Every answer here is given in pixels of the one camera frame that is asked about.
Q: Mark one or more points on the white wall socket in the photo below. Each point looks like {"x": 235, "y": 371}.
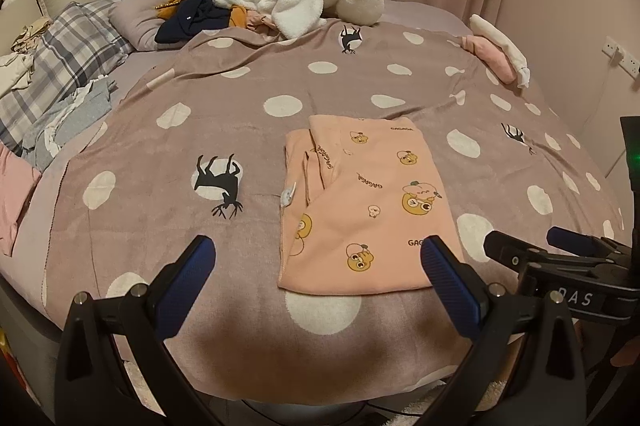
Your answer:
{"x": 620, "y": 53}

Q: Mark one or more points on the cream clothes pile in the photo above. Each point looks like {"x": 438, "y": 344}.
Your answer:
{"x": 20, "y": 66}

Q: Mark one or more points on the golden brown cloth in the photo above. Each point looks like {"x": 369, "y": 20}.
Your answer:
{"x": 169, "y": 3}

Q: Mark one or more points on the plaid pillow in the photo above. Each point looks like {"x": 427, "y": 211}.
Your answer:
{"x": 75, "y": 51}

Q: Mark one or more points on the mustard garment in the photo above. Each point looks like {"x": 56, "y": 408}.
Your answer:
{"x": 239, "y": 17}

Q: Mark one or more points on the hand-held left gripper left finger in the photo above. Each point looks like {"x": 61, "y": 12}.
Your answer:
{"x": 185, "y": 291}

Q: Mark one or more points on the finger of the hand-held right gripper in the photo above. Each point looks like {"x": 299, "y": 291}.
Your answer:
{"x": 505, "y": 248}
{"x": 570, "y": 237}

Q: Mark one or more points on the orange printed baby garment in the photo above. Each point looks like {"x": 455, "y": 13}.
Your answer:
{"x": 380, "y": 206}

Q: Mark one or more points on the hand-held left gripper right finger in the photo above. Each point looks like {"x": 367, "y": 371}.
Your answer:
{"x": 450, "y": 291}

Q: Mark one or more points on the small pink garment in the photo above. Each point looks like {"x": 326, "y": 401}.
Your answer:
{"x": 257, "y": 20}

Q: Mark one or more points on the navy garment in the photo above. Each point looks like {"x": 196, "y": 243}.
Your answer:
{"x": 190, "y": 18}

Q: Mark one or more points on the red orange item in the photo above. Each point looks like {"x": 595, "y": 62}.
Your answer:
{"x": 10, "y": 371}

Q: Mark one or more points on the mauve polka dot blanket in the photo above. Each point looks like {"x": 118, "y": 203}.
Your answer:
{"x": 250, "y": 156}

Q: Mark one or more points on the grey pillow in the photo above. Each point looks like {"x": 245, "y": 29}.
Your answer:
{"x": 135, "y": 16}

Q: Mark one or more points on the flat pink cloth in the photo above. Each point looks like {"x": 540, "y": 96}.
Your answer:
{"x": 12, "y": 196}

